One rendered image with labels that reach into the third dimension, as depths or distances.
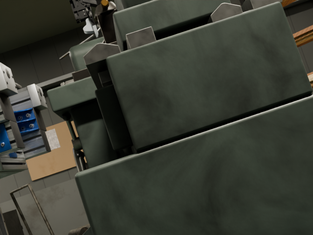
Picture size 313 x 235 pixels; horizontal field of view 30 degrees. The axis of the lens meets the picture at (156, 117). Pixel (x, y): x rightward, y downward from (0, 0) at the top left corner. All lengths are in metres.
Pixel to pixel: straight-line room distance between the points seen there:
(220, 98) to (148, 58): 0.13
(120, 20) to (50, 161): 8.10
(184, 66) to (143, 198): 0.22
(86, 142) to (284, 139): 0.70
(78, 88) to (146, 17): 0.55
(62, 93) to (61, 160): 7.53
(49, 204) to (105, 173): 8.19
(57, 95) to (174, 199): 0.67
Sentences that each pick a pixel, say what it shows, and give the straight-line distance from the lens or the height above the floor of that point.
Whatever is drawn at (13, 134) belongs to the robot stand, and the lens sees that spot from 1.90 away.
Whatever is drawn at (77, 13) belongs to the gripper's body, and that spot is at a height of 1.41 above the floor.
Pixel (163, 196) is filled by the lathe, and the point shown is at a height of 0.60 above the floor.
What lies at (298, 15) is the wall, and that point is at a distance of 9.45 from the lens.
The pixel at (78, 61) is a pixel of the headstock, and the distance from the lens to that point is 2.48.
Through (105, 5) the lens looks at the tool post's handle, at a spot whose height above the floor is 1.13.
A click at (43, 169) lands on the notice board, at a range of 9.09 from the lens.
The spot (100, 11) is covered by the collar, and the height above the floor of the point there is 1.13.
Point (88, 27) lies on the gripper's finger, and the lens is 2.66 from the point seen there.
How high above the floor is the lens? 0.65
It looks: 5 degrees up
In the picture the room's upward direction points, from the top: 19 degrees counter-clockwise
